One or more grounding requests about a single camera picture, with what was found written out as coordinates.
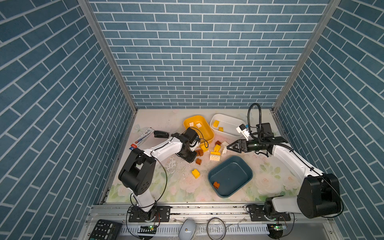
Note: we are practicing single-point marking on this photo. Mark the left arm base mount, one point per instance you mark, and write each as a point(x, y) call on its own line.
point(156, 213)

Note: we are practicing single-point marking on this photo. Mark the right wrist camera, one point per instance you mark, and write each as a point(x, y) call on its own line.
point(242, 129)

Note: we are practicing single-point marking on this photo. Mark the black remote keypad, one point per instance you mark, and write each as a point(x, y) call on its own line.
point(106, 230)

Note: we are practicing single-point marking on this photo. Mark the teal plastic bin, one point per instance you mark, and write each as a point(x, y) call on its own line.
point(230, 176)

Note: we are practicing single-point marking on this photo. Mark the yellow plastic bin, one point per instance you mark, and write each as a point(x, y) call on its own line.
point(205, 132)

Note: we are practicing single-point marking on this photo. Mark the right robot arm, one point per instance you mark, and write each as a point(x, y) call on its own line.
point(319, 194)

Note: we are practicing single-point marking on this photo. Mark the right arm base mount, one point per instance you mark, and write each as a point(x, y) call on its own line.
point(259, 213)

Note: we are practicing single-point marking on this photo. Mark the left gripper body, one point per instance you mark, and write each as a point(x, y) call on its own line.
point(189, 155)

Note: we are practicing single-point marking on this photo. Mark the toothpaste tube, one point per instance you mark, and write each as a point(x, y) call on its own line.
point(145, 135)

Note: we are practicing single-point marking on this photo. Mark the white long lego brick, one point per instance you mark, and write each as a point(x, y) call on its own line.
point(216, 158)

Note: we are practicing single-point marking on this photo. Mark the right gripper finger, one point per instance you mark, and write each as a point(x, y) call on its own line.
point(236, 144)
point(237, 150)

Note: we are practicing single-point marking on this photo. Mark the white plastic bin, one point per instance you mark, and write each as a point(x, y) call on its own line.
point(229, 124)

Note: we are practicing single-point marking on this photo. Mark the yellow lego by bin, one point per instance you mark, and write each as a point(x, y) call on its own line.
point(204, 148)

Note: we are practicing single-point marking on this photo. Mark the yellow lego cube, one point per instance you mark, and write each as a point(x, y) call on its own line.
point(196, 173)
point(216, 124)

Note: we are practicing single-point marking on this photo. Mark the yellow lego block centre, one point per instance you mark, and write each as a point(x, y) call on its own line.
point(217, 148)

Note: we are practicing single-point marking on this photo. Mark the black stapler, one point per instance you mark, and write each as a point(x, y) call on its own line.
point(161, 134)

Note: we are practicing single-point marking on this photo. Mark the yellow lego cube front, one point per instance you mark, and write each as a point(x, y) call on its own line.
point(196, 173)

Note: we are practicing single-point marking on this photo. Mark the grey computer mouse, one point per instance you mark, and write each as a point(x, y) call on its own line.
point(188, 230)

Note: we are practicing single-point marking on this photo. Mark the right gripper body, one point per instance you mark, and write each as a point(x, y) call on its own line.
point(254, 145)

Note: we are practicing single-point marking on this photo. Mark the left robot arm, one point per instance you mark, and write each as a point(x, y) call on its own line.
point(138, 170)

